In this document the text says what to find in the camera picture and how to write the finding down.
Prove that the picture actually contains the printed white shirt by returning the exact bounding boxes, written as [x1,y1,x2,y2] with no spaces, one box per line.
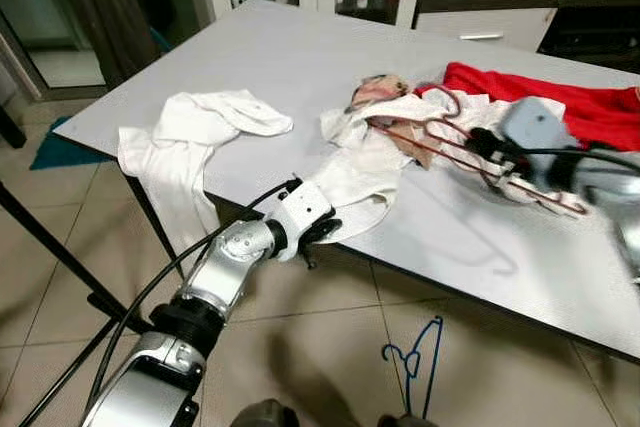
[320,75,601,245]

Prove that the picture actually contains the red plastic hanger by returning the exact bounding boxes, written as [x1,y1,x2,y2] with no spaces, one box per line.
[365,82,591,218]

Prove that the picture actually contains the plain white garment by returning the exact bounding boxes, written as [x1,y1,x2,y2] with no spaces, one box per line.
[117,89,295,258]

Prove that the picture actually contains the red jersey with white trim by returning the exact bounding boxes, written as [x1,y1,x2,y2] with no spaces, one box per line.
[440,62,640,153]

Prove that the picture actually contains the white drawer unit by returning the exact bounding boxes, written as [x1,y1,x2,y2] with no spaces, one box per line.
[413,7,559,54]

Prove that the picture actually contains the black media shelf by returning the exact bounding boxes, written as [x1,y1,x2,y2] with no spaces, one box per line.
[420,0,640,76]

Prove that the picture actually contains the white table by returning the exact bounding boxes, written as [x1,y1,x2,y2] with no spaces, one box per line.
[52,0,640,360]

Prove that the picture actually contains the dark robot left foot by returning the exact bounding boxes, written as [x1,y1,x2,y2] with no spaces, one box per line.
[228,399,301,427]

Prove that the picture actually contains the dark robot foot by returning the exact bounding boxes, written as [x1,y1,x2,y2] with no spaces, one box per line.
[375,412,431,427]
[228,399,301,427]

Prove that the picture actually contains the dark robot right foot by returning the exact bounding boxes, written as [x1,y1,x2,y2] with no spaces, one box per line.
[375,412,431,427]

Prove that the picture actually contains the teal floor mat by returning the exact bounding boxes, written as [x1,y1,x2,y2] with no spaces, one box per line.
[30,112,89,171]

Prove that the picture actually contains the chrome and black clothes rack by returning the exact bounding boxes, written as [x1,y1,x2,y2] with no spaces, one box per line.
[0,182,153,333]

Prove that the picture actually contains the grey curtain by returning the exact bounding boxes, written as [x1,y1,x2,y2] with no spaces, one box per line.
[55,0,166,90]

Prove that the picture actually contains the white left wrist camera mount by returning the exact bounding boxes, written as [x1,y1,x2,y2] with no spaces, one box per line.
[265,179,337,248]

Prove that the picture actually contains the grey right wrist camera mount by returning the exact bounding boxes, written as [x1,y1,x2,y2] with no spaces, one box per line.
[498,97,574,160]

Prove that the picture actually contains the blue wire hanger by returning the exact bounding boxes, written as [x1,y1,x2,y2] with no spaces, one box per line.
[380,315,447,421]

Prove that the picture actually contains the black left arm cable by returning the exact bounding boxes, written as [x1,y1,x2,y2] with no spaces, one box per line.
[15,177,303,427]

